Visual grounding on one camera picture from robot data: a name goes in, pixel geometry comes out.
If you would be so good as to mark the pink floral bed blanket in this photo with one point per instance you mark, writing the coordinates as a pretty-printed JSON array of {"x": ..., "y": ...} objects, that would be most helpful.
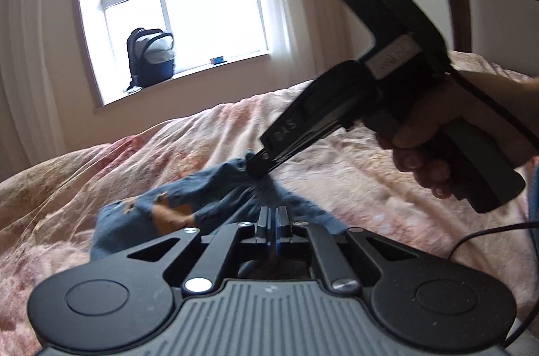
[{"x": 126, "y": 162}]

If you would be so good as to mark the blue printed pants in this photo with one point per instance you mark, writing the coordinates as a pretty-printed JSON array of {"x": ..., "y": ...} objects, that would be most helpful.
[{"x": 219, "y": 192}]

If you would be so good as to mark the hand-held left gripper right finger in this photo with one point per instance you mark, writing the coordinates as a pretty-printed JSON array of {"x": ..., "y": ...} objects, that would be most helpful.
[{"x": 279, "y": 229}]

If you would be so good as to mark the beige curtain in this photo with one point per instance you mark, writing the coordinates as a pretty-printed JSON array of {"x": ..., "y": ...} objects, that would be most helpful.
[
  {"x": 294, "y": 2},
  {"x": 29, "y": 44}
]

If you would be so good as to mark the person's right hand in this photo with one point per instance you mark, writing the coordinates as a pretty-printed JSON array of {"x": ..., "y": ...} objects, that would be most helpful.
[{"x": 484, "y": 103}]

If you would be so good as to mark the white framed window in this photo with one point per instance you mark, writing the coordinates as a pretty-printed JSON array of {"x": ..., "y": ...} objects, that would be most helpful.
[{"x": 189, "y": 2}]

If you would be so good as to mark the small blue box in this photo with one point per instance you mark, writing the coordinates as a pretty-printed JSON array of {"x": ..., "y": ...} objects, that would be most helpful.
[{"x": 217, "y": 60}]

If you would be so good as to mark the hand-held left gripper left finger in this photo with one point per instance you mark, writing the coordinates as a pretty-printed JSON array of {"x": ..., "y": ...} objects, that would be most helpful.
[{"x": 263, "y": 229}]

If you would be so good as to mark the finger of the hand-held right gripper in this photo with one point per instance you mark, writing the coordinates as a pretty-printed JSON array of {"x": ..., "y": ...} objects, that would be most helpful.
[{"x": 261, "y": 162}]

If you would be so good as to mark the black backpack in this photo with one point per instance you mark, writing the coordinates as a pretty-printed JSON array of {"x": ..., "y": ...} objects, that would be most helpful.
[{"x": 147, "y": 61}]

